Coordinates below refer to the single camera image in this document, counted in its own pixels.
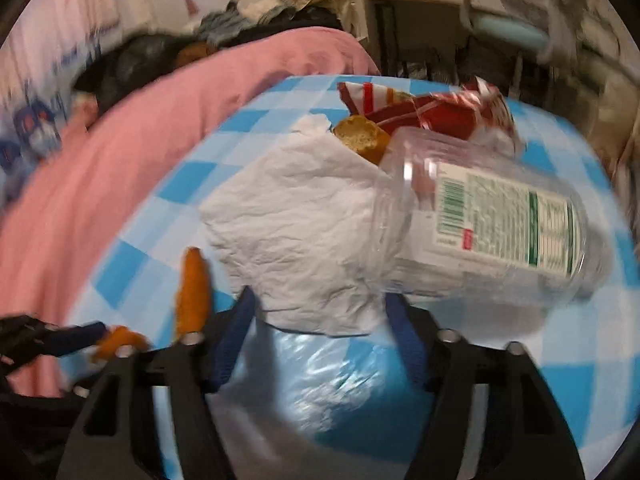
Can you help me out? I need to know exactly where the red snack bag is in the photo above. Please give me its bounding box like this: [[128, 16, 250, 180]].
[[337, 77, 526, 156]]

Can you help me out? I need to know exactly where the pile of clothes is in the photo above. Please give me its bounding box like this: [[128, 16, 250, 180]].
[[195, 0, 346, 41]]

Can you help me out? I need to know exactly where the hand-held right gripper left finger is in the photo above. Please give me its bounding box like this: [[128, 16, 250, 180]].
[[55, 285, 258, 480]]

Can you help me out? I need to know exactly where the blue white checked tablecloth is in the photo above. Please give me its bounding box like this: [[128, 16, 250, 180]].
[[65, 74, 638, 480]]

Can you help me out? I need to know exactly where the light blue desk chair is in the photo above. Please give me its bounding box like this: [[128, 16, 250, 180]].
[[457, 0, 556, 56]]

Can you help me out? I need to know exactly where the brown cloth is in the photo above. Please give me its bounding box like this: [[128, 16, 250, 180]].
[[175, 40, 221, 68]]

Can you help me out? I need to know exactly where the large white tissue paper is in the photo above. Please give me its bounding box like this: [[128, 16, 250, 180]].
[[199, 115, 401, 337]]

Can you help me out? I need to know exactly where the pink blanket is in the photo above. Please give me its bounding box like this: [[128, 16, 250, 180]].
[[0, 27, 381, 398]]

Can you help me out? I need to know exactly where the blue figure wall sticker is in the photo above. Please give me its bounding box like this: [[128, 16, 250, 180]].
[[0, 95, 68, 176]]

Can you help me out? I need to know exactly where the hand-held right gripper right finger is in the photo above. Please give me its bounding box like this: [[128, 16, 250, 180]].
[[385, 292, 586, 480]]

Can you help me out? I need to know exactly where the black jacket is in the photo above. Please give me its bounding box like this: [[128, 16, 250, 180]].
[[72, 35, 186, 116]]

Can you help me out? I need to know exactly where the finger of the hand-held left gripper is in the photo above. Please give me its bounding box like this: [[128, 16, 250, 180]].
[[0, 382, 93, 428], [0, 314, 108, 361]]

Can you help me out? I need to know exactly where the clear plastic jar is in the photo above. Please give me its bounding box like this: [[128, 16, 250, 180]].
[[372, 127, 613, 306]]

